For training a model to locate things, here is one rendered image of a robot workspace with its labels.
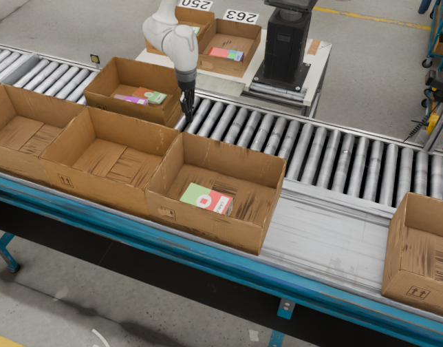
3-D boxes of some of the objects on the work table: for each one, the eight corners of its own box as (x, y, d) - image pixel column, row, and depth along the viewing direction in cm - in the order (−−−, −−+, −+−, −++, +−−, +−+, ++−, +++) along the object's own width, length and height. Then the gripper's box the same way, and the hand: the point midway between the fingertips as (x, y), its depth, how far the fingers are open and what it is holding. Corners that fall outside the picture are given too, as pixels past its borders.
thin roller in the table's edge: (302, 102, 207) (303, 99, 205) (250, 89, 213) (250, 87, 211) (303, 100, 208) (303, 96, 206) (250, 87, 214) (251, 84, 213)
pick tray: (261, 41, 240) (262, 25, 232) (242, 78, 216) (243, 62, 209) (215, 33, 246) (215, 17, 238) (192, 68, 222) (191, 51, 214)
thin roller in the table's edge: (303, 99, 208) (303, 96, 207) (251, 87, 215) (251, 84, 213) (304, 96, 209) (305, 93, 208) (252, 85, 216) (252, 81, 214)
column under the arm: (265, 55, 230) (272, -2, 206) (311, 65, 225) (322, 7, 200) (252, 81, 214) (256, 23, 190) (300, 92, 209) (311, 34, 184)
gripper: (188, 88, 160) (191, 132, 178) (201, 69, 168) (202, 114, 186) (170, 84, 162) (175, 128, 180) (184, 66, 170) (187, 110, 188)
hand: (188, 115), depth 181 cm, fingers closed
